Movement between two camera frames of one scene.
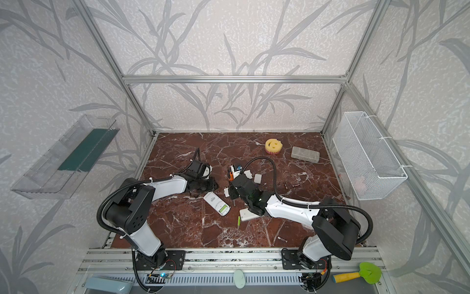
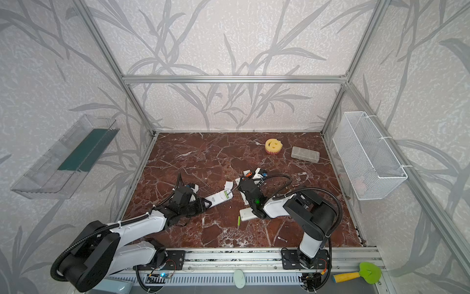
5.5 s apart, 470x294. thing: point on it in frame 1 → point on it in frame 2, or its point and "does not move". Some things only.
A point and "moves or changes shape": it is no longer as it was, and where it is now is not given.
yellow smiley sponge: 273,146 does not move
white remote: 246,215 does not move
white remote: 218,204 moves or changes shape
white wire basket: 369,166 does not move
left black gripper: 205,184 → 196,202
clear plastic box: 305,154 does not move
